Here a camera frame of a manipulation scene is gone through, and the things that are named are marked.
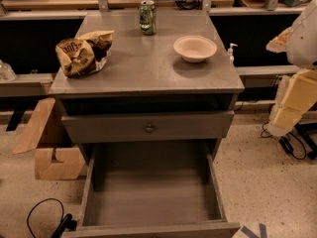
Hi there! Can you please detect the brown chip bag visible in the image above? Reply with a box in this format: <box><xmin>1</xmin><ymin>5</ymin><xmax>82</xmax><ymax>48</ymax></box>
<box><xmin>55</xmin><ymin>31</ymin><xmax>114</xmax><ymax>77</ymax></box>

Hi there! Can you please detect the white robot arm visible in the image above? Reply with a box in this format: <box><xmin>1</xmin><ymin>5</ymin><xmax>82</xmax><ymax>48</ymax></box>
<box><xmin>266</xmin><ymin>0</ymin><xmax>317</xmax><ymax>137</ymax></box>

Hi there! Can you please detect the grey drawer cabinet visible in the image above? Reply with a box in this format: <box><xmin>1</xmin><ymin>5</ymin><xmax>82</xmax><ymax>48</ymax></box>
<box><xmin>51</xmin><ymin>10</ymin><xmax>244</xmax><ymax>153</ymax></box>

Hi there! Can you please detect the round brass drawer knob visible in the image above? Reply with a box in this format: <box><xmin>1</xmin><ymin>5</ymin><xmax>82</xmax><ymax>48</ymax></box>
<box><xmin>146</xmin><ymin>124</ymin><xmax>156</xmax><ymax>134</ymax></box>

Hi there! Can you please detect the open grey middle drawer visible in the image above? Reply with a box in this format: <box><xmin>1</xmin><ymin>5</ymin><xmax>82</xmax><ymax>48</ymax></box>
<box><xmin>62</xmin><ymin>141</ymin><xmax>240</xmax><ymax>238</ymax></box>

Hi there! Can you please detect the white pump sanitizer bottle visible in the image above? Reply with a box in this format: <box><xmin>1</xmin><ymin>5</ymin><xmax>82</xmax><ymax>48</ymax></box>
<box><xmin>227</xmin><ymin>43</ymin><xmax>238</xmax><ymax>63</ymax></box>

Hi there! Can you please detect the white paper bowl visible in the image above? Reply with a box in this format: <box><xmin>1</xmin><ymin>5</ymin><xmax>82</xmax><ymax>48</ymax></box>
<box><xmin>173</xmin><ymin>36</ymin><xmax>217</xmax><ymax>63</ymax></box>

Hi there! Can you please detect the blue tape marker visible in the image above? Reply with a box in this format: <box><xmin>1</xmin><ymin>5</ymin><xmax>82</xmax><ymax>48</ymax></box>
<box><xmin>241</xmin><ymin>223</ymin><xmax>268</xmax><ymax>238</ymax></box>

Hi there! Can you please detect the green soda can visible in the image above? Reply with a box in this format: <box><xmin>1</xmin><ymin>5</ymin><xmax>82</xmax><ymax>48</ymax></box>
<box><xmin>139</xmin><ymin>0</ymin><xmax>157</xmax><ymax>35</ymax></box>

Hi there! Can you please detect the notched wooden block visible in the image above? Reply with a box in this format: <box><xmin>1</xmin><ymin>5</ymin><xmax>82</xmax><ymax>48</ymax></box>
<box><xmin>35</xmin><ymin>147</ymin><xmax>85</xmax><ymax>180</ymax></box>

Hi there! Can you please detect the tall wooden block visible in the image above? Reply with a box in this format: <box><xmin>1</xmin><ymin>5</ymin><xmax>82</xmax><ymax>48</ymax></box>
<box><xmin>12</xmin><ymin>98</ymin><xmax>55</xmax><ymax>154</ymax></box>

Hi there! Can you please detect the black table leg left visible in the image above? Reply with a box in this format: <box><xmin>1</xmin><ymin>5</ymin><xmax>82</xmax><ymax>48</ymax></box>
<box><xmin>6</xmin><ymin>110</ymin><xmax>25</xmax><ymax>131</ymax></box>

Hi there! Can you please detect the black cable on floor right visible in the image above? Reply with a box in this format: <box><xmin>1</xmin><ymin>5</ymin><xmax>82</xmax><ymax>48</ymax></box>
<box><xmin>260</xmin><ymin>121</ymin><xmax>308</xmax><ymax>161</ymax></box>

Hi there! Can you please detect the black cable on floor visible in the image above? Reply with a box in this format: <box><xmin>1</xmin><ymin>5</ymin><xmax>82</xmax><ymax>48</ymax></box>
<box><xmin>26</xmin><ymin>197</ymin><xmax>78</xmax><ymax>238</ymax></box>
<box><xmin>260</xmin><ymin>121</ymin><xmax>308</xmax><ymax>161</ymax></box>

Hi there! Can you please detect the black cable on floor left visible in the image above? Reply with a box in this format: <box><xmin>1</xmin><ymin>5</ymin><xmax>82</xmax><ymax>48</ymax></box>
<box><xmin>26</xmin><ymin>197</ymin><xmax>78</xmax><ymax>238</ymax></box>

